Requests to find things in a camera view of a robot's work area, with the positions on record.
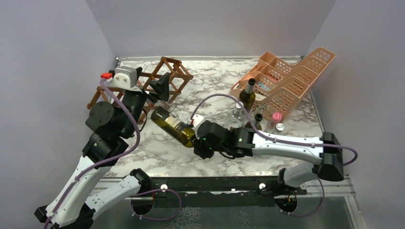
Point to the olive wine bottle in basket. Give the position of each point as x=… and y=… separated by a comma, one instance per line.
x=247, y=96

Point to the clear bottle silver cap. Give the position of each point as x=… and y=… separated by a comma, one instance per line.
x=235, y=117

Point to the clear bottle pink cap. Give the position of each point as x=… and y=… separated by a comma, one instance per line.
x=275, y=118

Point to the dark green wine bottle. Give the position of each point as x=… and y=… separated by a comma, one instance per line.
x=256, y=122

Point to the peach plastic tiered basket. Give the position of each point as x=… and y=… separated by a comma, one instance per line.
x=281, y=86

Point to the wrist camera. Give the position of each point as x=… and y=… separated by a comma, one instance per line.
x=196, y=120
x=125, y=78

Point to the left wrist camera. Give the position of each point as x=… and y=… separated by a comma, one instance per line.
x=125, y=78

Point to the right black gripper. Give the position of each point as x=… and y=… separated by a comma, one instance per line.
x=199, y=149

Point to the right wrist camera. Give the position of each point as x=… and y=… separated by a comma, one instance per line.
x=196, y=120

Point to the green wine bottle cream label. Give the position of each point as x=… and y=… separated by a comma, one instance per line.
x=173, y=126

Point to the clear bottle with label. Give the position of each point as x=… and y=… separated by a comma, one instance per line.
x=279, y=128

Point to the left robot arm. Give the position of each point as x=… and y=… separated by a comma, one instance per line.
x=112, y=124

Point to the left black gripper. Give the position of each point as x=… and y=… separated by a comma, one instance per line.
x=162, y=86

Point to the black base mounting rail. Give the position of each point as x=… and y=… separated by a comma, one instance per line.
x=207, y=192

